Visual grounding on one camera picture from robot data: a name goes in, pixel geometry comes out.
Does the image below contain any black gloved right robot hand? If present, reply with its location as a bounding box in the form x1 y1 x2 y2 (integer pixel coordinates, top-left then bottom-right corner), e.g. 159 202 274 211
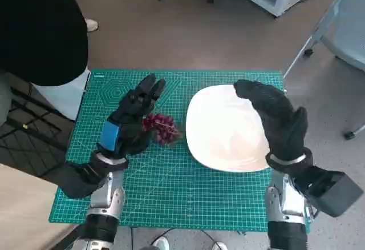
233 79 310 162

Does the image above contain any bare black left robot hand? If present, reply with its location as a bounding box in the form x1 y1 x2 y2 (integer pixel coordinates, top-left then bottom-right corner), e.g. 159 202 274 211
95 74 167 159

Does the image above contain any purple toy grape bunch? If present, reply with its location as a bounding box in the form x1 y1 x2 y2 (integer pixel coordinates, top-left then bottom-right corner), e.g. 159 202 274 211
141 113 184 147

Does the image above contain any white square plate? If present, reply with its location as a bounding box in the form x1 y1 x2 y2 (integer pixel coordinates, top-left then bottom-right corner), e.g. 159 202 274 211
185 84 271 173

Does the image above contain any green cutting mat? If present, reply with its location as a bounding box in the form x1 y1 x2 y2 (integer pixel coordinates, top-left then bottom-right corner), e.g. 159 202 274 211
47 67 287 224

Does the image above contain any light blue mesh chair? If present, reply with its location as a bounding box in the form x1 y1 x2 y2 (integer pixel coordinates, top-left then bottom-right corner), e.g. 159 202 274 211
283 0 365 141

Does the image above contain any person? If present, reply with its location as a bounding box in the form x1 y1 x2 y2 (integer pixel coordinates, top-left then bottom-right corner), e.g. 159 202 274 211
0 0 99 121

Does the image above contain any grey rounded chair back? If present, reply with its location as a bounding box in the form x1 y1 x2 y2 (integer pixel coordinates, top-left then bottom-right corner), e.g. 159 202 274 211
0 72 13 126

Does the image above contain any light wooden desk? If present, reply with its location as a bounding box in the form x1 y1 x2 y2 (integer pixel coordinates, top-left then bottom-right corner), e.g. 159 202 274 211
0 163 84 250

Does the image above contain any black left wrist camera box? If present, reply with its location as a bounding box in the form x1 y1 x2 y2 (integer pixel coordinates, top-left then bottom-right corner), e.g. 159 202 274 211
58 161 107 199

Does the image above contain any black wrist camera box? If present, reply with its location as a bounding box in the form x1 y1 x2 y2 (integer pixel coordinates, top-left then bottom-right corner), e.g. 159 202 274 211
293 166 364 219
58 161 107 199

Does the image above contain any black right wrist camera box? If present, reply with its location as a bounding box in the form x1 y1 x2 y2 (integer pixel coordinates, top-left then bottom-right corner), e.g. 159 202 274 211
293 166 364 219

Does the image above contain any black metal frame chair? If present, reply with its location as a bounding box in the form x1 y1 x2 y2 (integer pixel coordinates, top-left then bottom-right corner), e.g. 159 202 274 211
0 71 76 185

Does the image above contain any black floor cable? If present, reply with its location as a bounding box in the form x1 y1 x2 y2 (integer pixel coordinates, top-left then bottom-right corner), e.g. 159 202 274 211
129 226 218 250

